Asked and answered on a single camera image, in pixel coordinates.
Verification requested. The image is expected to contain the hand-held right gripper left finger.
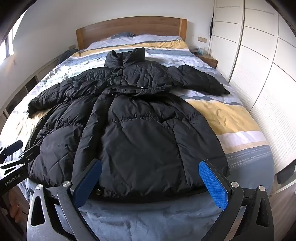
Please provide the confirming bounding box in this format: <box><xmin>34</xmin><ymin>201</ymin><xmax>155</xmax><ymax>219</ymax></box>
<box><xmin>26</xmin><ymin>159</ymin><xmax>103</xmax><ymax>241</ymax></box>

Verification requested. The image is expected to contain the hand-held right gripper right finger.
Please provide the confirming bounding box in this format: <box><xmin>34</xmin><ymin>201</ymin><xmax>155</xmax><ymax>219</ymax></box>
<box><xmin>198</xmin><ymin>159</ymin><xmax>274</xmax><ymax>241</ymax></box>

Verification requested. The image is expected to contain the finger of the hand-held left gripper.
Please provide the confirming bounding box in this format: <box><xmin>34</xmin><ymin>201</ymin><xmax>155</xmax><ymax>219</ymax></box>
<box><xmin>0</xmin><ymin>140</ymin><xmax>24</xmax><ymax>161</ymax></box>
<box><xmin>14</xmin><ymin>145</ymin><xmax>41</xmax><ymax>167</ymax></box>

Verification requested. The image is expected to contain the black puffer jacket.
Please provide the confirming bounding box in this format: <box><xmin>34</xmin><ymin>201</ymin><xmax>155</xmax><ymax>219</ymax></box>
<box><xmin>24</xmin><ymin>47</ymin><xmax>231</xmax><ymax>204</ymax></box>

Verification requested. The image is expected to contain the low white shelf unit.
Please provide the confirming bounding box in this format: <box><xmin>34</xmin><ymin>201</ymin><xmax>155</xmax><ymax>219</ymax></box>
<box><xmin>0</xmin><ymin>56</ymin><xmax>60</xmax><ymax>126</ymax></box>

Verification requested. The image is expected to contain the bed with striped duvet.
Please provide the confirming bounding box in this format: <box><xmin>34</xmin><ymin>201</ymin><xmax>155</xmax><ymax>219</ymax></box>
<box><xmin>0</xmin><ymin>35</ymin><xmax>277</xmax><ymax>241</ymax></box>

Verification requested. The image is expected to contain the window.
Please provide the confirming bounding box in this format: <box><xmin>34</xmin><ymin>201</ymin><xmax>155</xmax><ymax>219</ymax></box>
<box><xmin>0</xmin><ymin>23</ymin><xmax>15</xmax><ymax>62</ymax></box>

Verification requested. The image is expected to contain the dark grey cloth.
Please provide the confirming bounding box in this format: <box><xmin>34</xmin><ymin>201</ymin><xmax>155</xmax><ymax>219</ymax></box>
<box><xmin>57</xmin><ymin>49</ymin><xmax>79</xmax><ymax>65</ymax></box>

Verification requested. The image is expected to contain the wooden nightstand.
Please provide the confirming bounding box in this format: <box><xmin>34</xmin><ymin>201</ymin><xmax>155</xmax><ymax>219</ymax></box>
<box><xmin>200</xmin><ymin>54</ymin><xmax>219</xmax><ymax>69</ymax></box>

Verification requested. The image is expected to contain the white sliding-door wardrobe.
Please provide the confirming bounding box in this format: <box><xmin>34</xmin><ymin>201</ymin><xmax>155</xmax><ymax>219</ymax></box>
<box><xmin>209</xmin><ymin>0</ymin><xmax>296</xmax><ymax>193</ymax></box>

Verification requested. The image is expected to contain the small bedside clutter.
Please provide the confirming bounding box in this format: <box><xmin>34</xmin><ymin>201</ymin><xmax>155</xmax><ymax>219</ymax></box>
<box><xmin>193</xmin><ymin>46</ymin><xmax>210</xmax><ymax>56</ymax></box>

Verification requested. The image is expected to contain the blue pillow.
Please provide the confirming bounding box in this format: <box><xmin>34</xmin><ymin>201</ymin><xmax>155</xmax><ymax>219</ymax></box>
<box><xmin>111</xmin><ymin>32</ymin><xmax>136</xmax><ymax>39</ymax></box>

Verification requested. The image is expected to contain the wooden bed headboard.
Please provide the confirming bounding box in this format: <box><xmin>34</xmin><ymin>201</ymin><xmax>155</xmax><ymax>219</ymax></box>
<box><xmin>76</xmin><ymin>17</ymin><xmax>188</xmax><ymax>50</ymax></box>

